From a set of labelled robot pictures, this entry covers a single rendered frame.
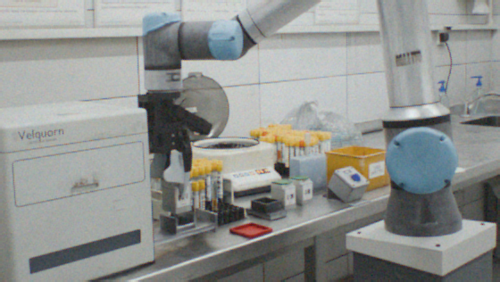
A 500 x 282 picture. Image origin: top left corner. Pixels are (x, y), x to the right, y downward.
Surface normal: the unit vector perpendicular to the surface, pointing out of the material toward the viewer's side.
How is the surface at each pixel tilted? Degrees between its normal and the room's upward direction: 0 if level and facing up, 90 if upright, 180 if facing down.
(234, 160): 90
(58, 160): 90
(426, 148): 95
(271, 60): 90
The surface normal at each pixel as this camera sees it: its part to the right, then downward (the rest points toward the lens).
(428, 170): -0.25, 0.22
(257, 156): 0.54, 0.08
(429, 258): -0.75, 0.11
